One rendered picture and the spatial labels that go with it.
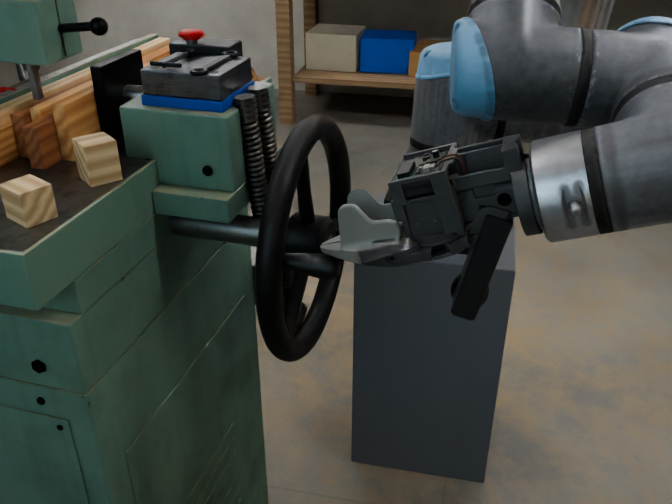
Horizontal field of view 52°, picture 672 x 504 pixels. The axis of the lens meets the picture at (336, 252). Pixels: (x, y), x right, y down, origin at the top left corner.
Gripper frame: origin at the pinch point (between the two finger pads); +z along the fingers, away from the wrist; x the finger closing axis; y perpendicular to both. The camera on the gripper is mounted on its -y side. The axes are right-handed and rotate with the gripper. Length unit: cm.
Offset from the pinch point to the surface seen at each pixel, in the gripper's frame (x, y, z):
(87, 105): -8.6, 19.9, 27.2
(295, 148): -4.9, 10.0, 2.5
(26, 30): -6.8, 29.5, 28.6
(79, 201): 4.5, 12.7, 22.6
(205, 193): -6.7, 7.0, 16.0
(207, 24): -327, 12, 182
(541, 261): -159, -90, 3
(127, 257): 0.8, 4.2, 23.7
